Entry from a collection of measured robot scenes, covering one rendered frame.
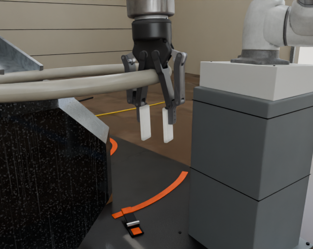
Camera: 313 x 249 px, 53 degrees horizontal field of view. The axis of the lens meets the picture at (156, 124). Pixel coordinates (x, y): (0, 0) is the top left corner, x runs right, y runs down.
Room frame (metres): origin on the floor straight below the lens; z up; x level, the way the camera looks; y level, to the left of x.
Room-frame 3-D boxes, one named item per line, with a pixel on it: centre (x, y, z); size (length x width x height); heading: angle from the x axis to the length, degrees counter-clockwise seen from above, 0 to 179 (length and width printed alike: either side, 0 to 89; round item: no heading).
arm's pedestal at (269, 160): (1.38, -0.44, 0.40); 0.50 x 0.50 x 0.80; 37
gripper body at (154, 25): (0.62, 0.01, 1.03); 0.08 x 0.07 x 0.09; 62
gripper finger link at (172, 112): (0.59, -0.04, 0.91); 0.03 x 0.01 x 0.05; 62
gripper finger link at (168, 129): (0.60, -0.02, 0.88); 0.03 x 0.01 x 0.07; 152
